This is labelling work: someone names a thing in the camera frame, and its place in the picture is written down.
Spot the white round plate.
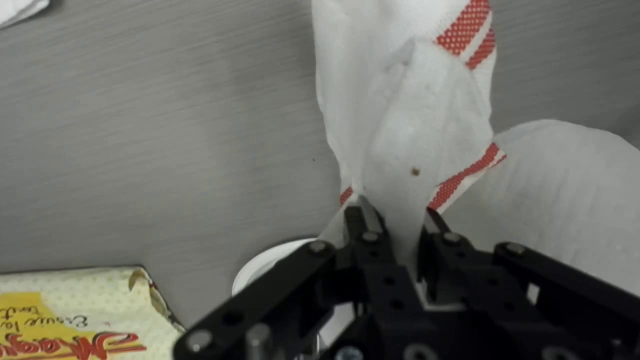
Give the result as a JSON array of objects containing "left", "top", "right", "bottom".
[{"left": 230, "top": 237, "right": 309, "bottom": 296}]

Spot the white red-striped kitchen towel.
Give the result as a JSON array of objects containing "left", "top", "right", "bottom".
[{"left": 312, "top": 0, "right": 505, "bottom": 262}]

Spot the yellow printed paper bag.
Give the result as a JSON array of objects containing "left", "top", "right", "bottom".
[{"left": 0, "top": 265, "right": 185, "bottom": 360}]

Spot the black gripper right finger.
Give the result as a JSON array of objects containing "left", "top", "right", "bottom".
[{"left": 416, "top": 210, "right": 531, "bottom": 360}]

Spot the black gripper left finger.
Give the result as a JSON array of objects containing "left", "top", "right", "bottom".
[{"left": 343, "top": 206, "right": 429, "bottom": 360}]

